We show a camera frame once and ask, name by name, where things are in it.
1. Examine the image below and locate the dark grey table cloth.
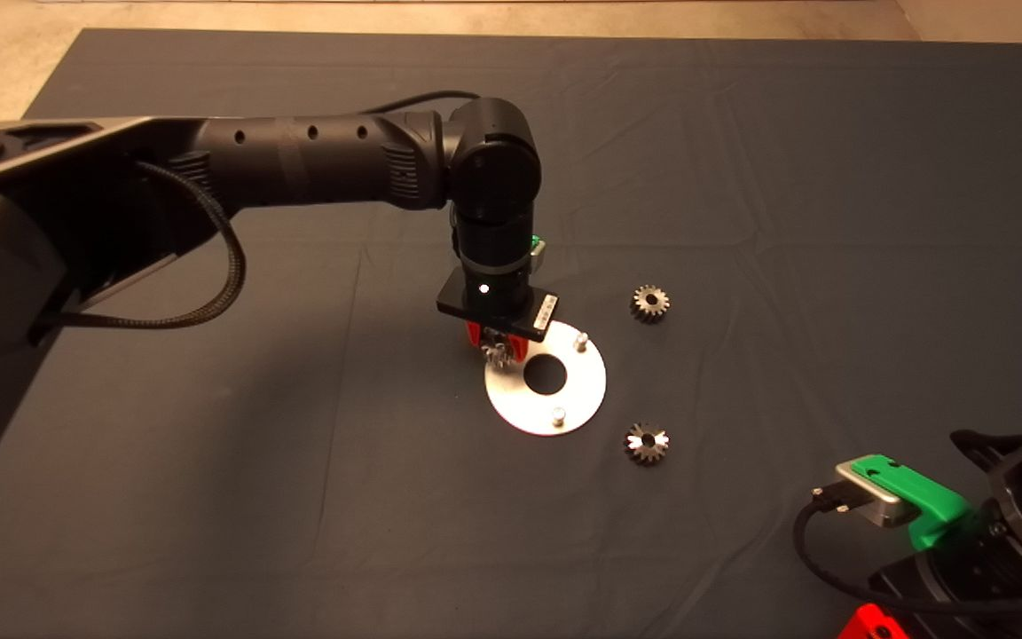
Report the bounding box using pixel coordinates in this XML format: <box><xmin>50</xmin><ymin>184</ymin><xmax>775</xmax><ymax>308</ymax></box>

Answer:
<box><xmin>0</xmin><ymin>27</ymin><xmax>1022</xmax><ymax>639</ymax></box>

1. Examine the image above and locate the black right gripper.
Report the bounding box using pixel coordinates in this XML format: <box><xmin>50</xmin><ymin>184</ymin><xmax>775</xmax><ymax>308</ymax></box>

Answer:
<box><xmin>837</xmin><ymin>524</ymin><xmax>1022</xmax><ymax>639</ymax></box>

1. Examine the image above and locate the small steel planetary gear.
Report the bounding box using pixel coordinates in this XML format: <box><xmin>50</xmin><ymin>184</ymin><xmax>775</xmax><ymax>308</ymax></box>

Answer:
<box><xmin>630</xmin><ymin>285</ymin><xmax>672</xmax><ymax>325</ymax></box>
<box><xmin>480</xmin><ymin>328</ymin><xmax>516</xmax><ymax>370</ymax></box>
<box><xmin>623</xmin><ymin>422</ymin><xmax>672</xmax><ymax>466</ymax></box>

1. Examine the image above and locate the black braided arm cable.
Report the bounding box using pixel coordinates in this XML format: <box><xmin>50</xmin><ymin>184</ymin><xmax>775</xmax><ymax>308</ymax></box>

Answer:
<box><xmin>28</xmin><ymin>160</ymin><xmax>248</xmax><ymax>347</ymax></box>

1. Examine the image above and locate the round metal carrier plate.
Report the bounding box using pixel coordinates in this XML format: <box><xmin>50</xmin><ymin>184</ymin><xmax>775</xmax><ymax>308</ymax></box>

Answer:
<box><xmin>484</xmin><ymin>321</ymin><xmax>608</xmax><ymax>437</ymax></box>

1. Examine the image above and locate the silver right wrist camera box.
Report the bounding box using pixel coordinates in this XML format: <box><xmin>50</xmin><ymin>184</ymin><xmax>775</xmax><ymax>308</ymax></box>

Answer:
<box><xmin>835</xmin><ymin>460</ymin><xmax>920</xmax><ymax>529</ymax></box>

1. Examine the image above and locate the black left camera cable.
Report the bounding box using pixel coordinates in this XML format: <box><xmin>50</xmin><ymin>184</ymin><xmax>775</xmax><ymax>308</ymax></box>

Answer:
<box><xmin>360</xmin><ymin>89</ymin><xmax>481</xmax><ymax>116</ymax></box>

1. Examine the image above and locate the green right camera mount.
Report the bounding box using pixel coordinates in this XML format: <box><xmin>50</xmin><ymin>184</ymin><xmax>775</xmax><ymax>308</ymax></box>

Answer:
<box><xmin>857</xmin><ymin>454</ymin><xmax>978</xmax><ymax>551</ymax></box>

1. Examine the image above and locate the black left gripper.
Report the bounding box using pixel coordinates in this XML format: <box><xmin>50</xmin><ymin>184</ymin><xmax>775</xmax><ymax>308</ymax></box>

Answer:
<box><xmin>437</xmin><ymin>257</ymin><xmax>561</xmax><ymax>361</ymax></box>

